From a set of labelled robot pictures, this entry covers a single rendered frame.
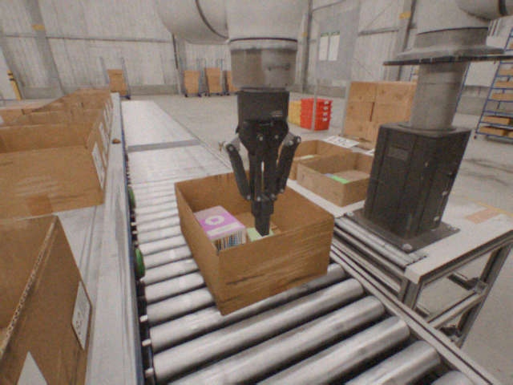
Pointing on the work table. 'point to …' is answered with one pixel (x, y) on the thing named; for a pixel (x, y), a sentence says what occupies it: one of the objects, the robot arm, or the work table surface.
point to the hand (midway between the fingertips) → (262, 215)
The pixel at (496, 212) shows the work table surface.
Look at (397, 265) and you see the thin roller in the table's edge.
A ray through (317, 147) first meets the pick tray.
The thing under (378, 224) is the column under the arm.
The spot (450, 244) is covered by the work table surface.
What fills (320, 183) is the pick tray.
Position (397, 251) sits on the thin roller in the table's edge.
